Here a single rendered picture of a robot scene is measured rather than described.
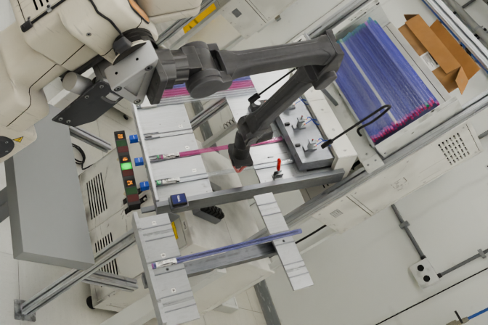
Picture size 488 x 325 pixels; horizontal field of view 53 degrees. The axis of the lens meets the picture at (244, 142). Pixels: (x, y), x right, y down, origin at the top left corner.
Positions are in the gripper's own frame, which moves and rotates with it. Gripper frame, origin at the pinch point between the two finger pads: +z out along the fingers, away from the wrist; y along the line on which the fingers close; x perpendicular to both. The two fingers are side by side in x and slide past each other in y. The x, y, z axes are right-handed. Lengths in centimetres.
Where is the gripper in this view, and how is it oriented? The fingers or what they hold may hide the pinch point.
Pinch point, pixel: (237, 169)
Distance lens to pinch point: 179.3
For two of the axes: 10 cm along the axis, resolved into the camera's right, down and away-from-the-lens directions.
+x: -9.5, 1.6, -2.8
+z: -1.2, 6.3, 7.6
